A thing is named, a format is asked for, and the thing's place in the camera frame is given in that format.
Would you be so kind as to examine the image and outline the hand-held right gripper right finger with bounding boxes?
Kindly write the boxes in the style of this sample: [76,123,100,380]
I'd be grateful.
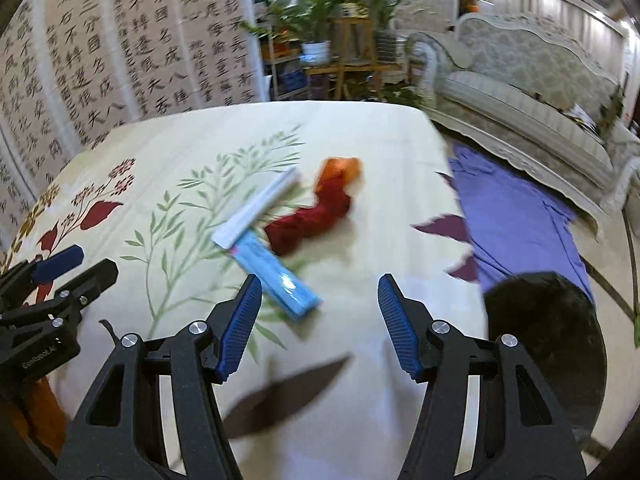
[377,273,588,480]

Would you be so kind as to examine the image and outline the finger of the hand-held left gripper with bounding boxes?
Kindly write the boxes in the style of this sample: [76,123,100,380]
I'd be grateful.
[15,259,120,327]
[0,244,85,306]

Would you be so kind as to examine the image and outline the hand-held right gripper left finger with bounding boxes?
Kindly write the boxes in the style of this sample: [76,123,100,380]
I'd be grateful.
[57,274,264,480]

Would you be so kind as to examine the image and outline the light blue packet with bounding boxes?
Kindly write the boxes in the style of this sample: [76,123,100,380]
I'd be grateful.
[232,235,323,322]

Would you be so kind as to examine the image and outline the black round stool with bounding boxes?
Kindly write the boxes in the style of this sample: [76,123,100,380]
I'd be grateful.
[483,270,609,449]

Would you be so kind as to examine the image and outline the long white carton box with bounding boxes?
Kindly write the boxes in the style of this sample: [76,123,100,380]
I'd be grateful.
[211,167,301,250]

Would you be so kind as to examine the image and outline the dark red cloth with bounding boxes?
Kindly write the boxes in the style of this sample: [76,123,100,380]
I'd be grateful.
[263,180,353,257]

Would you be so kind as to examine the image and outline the purple cloth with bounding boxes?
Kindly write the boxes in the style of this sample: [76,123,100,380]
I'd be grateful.
[446,142,596,304]

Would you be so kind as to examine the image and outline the small orange plastic bag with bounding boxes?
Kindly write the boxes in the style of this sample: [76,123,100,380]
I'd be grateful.
[318,157,362,194]

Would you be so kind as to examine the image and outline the cream floral bedsheet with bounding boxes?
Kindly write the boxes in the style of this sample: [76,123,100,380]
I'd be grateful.
[0,100,494,480]

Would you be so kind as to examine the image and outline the calligraphy folding screen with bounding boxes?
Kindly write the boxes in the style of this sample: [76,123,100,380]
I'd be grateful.
[0,0,269,257]

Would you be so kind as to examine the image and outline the blue storage box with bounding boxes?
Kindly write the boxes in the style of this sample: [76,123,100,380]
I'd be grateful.
[279,72,308,97]

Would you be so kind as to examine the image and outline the ornate cream sofa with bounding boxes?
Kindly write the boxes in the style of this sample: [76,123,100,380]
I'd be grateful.
[405,12,640,227]

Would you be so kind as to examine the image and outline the wooden plant table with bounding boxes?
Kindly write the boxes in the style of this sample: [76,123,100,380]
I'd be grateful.
[304,59,412,102]

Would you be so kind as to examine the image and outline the papers on sofa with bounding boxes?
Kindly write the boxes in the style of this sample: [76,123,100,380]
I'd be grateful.
[564,104,602,137]

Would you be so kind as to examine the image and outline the potted plant in white pot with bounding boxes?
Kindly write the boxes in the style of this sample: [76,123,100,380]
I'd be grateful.
[239,0,352,66]

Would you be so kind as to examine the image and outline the brown wooden stool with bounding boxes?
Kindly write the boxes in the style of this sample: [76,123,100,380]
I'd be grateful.
[330,17,377,64]

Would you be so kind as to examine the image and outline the tall leafy potted plant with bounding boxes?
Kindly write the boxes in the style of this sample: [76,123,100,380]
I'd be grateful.
[364,0,417,64]

